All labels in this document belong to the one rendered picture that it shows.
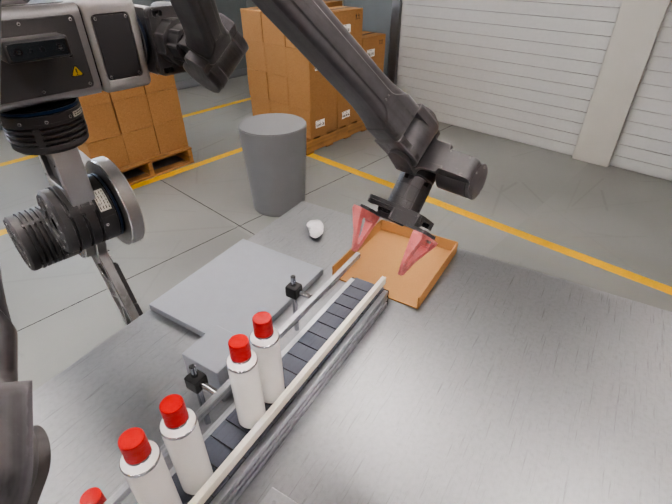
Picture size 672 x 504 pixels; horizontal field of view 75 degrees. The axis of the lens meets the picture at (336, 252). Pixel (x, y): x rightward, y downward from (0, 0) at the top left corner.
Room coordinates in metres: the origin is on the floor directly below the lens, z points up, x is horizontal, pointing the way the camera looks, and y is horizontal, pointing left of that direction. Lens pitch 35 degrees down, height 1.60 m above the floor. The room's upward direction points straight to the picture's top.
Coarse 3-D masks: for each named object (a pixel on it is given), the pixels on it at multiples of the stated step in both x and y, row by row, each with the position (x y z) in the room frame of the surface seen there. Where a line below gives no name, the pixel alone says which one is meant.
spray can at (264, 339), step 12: (264, 312) 0.56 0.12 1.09; (264, 324) 0.53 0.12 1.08; (252, 336) 0.54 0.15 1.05; (264, 336) 0.53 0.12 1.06; (276, 336) 0.54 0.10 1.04; (252, 348) 0.53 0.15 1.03; (264, 348) 0.52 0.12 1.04; (276, 348) 0.54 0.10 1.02; (264, 360) 0.52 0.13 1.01; (276, 360) 0.53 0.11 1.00; (264, 372) 0.52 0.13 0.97; (276, 372) 0.53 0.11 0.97; (264, 384) 0.52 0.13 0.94; (276, 384) 0.53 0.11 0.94; (264, 396) 0.53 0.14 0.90; (276, 396) 0.53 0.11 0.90
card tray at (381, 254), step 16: (384, 224) 1.23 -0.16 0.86; (368, 240) 1.16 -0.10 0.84; (384, 240) 1.16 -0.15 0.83; (400, 240) 1.16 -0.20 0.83; (448, 240) 1.11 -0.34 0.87; (368, 256) 1.08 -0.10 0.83; (384, 256) 1.08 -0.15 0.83; (400, 256) 1.08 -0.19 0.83; (432, 256) 1.08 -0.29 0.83; (448, 256) 1.03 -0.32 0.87; (352, 272) 1.00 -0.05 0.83; (368, 272) 1.00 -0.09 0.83; (384, 272) 1.00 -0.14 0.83; (416, 272) 1.00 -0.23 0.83; (432, 272) 1.00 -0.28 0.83; (384, 288) 0.93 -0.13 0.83; (400, 288) 0.93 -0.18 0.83; (416, 288) 0.93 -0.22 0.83; (416, 304) 0.86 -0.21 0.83
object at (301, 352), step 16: (352, 288) 0.87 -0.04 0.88; (368, 288) 0.87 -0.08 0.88; (336, 304) 0.81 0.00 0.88; (352, 304) 0.81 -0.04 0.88; (368, 304) 0.81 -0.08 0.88; (320, 320) 0.76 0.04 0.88; (336, 320) 0.75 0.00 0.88; (304, 336) 0.70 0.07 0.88; (320, 336) 0.70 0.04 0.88; (288, 352) 0.66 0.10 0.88; (304, 352) 0.66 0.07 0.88; (288, 368) 0.61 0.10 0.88; (288, 384) 0.57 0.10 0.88; (304, 384) 0.57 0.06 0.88; (224, 432) 0.47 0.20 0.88; (240, 432) 0.47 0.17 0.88; (208, 448) 0.44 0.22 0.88; (224, 448) 0.44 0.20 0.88; (240, 464) 0.41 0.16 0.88; (176, 480) 0.38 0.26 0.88; (224, 480) 0.38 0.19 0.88; (192, 496) 0.35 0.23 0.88
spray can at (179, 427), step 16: (176, 400) 0.38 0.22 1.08; (176, 416) 0.37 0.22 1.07; (192, 416) 0.39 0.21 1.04; (160, 432) 0.36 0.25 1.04; (176, 432) 0.36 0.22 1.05; (192, 432) 0.37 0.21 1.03; (176, 448) 0.35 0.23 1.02; (192, 448) 0.36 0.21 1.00; (176, 464) 0.36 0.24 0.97; (192, 464) 0.36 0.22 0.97; (208, 464) 0.38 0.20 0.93; (192, 480) 0.35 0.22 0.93
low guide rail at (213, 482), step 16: (352, 320) 0.73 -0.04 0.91; (336, 336) 0.67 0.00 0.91; (320, 352) 0.62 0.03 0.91; (304, 368) 0.58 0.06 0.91; (288, 400) 0.52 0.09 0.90; (272, 416) 0.48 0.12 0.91; (256, 432) 0.44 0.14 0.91; (240, 448) 0.41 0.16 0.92; (224, 464) 0.39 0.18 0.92; (208, 480) 0.36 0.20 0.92; (208, 496) 0.34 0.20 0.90
